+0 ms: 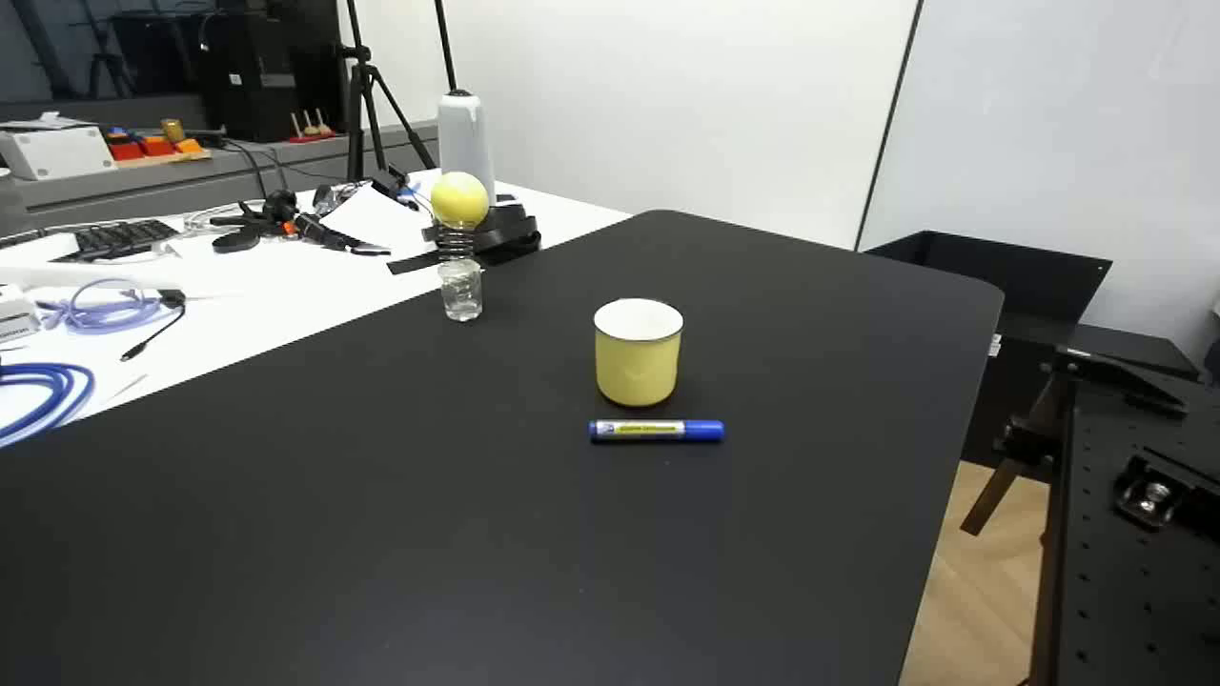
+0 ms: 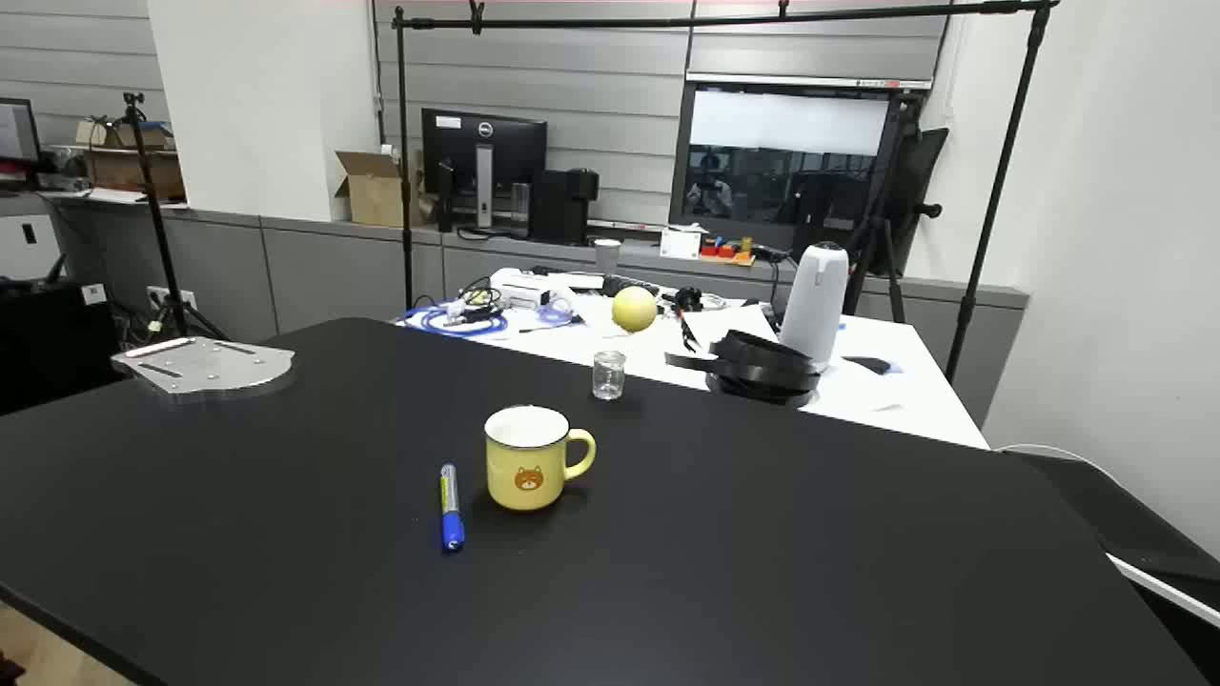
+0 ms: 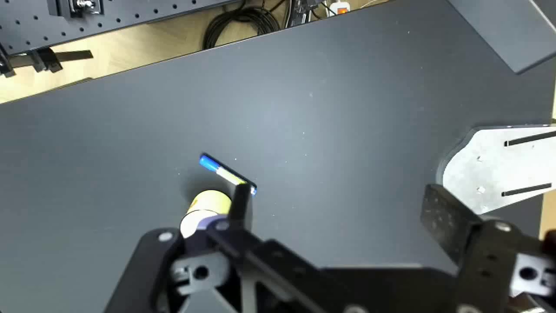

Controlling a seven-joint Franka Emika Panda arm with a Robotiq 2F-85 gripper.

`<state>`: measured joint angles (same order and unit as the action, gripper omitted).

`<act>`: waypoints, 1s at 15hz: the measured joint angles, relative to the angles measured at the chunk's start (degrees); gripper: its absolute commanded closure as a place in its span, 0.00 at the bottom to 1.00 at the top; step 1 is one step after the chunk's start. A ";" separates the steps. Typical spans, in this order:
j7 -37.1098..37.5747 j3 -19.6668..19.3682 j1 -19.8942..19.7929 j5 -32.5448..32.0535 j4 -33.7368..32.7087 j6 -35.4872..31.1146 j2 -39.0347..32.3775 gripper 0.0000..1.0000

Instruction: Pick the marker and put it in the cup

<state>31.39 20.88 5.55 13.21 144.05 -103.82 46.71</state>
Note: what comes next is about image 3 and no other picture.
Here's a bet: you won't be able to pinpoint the black perforated breadboard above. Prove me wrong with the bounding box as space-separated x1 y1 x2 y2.
0 0 237 59

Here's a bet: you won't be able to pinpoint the dark flat panel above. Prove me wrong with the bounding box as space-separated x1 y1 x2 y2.
449 0 556 75

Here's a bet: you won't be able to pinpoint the black mount block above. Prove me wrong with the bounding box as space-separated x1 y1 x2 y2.
54 0 106 18

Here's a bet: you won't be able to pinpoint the black cable coil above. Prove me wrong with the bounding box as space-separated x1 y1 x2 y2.
202 0 292 51

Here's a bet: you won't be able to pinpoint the black flat bars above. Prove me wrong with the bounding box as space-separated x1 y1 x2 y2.
0 44 94 80

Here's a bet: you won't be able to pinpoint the yellow enamel cup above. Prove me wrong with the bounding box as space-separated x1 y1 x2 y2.
179 188 235 240

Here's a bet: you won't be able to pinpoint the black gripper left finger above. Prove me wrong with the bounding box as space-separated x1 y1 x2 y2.
106 183 318 313

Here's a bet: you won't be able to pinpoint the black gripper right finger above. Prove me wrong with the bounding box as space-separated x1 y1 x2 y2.
421 183 556 313

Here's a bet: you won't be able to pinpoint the small orange white object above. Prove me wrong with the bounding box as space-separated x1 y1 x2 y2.
330 0 353 18

